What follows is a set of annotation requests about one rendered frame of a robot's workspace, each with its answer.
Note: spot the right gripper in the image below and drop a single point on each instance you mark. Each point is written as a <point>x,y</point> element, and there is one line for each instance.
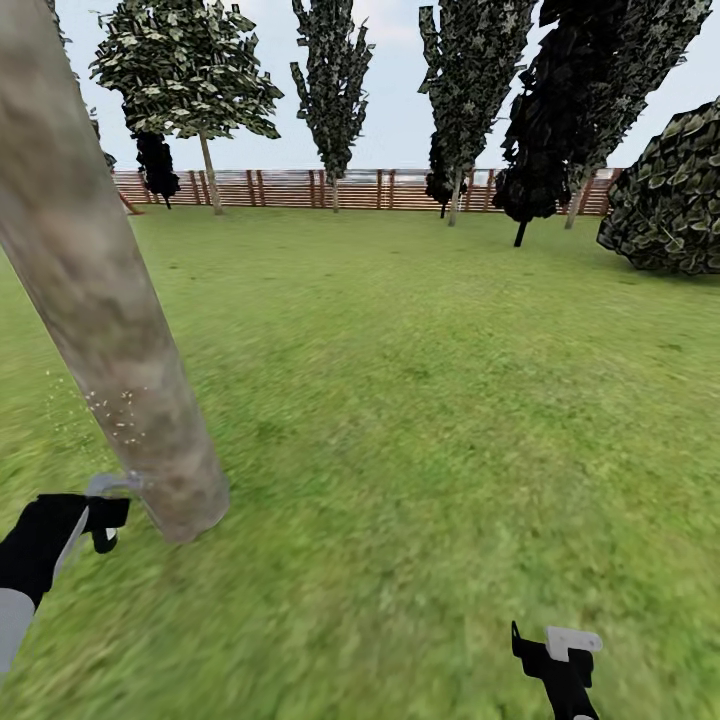
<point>538,663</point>

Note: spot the bush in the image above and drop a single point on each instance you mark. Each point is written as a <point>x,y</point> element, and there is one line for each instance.
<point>666,206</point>

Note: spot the pesticide atomizer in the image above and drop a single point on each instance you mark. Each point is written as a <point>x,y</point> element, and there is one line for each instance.
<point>105,539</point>

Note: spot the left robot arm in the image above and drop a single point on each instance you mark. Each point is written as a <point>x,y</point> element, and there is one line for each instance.
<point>33,554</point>

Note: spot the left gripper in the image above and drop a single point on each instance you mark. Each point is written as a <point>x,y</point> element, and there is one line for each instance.
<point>111,513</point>

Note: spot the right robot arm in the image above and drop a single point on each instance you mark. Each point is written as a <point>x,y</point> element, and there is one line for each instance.
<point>565,665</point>

